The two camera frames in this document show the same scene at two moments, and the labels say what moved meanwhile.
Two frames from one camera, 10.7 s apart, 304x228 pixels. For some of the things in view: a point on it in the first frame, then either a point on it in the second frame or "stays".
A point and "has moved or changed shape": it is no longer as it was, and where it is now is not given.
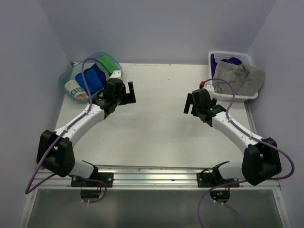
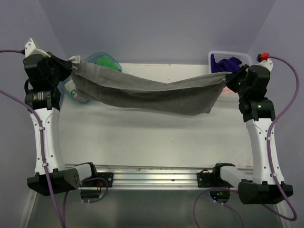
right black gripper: (190, 100) → (232, 78)
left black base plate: (108, 177) stays
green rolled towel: (110, 64) stays
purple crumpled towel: (213, 63) stays
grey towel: (244, 80) has moved or changed shape
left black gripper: (128, 98) → (66, 66)
